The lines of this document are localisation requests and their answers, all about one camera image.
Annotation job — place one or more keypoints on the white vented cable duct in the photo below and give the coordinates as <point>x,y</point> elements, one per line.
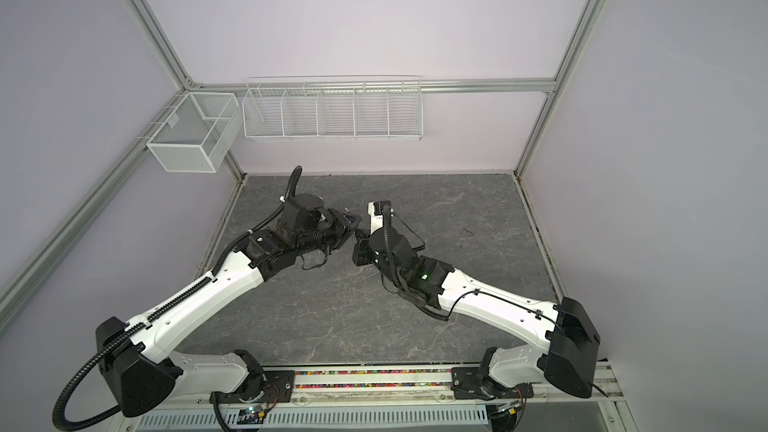
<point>355,418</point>

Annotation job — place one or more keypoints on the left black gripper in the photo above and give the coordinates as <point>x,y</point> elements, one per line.
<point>343,226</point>

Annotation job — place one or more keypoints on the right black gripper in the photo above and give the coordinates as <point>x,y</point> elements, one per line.
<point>367,247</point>

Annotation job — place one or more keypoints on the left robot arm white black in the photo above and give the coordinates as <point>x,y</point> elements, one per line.
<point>138,363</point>

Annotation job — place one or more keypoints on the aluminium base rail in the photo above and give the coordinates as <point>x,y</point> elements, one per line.
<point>194,378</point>

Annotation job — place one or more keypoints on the white mesh box basket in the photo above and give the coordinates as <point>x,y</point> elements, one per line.
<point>198,132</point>

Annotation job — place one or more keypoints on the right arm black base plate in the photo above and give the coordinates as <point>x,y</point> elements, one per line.
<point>468,383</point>

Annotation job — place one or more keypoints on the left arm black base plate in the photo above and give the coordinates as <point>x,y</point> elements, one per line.
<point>271,386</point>

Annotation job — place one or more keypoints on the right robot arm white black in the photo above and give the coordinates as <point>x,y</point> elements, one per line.
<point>560,343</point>

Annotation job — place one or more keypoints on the white wire divided basket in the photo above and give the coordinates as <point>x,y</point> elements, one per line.
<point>363,107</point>

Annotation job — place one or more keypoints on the aluminium frame profiles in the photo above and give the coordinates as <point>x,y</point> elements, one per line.
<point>19,291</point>

